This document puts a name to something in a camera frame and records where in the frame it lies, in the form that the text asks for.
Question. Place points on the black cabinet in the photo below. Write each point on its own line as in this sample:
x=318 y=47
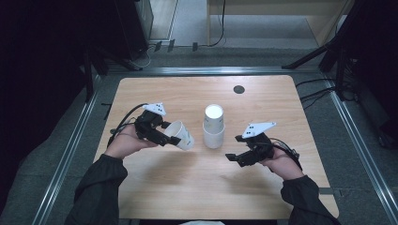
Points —
x=131 y=28

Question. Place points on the person's left hand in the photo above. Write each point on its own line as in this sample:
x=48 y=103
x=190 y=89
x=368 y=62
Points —
x=125 y=143

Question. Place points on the person's right hand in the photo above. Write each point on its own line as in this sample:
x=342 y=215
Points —
x=283 y=164

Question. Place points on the round dark table grommet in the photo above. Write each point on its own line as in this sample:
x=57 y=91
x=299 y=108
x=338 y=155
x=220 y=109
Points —
x=239 y=89

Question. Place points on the long metal floor rail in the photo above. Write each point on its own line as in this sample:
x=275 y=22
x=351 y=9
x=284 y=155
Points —
x=359 y=137
x=67 y=156
x=212 y=71

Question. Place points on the black tripod stand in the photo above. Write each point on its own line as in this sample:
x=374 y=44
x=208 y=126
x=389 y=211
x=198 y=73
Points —
x=331 y=47

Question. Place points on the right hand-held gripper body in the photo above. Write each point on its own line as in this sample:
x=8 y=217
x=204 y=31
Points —
x=259 y=146

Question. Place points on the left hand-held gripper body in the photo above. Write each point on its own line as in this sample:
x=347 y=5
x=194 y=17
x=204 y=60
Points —
x=147 y=126

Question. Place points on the white cloth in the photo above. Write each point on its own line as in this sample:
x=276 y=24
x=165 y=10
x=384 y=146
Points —
x=202 y=223

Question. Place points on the plain white paper cup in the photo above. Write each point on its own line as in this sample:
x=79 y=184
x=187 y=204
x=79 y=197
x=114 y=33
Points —
x=213 y=140

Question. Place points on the light wooden desk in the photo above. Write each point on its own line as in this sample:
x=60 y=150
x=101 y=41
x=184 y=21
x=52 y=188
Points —
x=325 y=18

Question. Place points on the grey tape piece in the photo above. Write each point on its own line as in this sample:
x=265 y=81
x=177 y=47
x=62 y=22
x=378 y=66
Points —
x=327 y=191

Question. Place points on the dark curtain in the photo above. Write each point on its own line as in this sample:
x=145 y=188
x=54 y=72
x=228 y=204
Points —
x=37 y=78

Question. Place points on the black metal stand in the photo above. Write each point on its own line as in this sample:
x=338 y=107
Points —
x=89 y=75

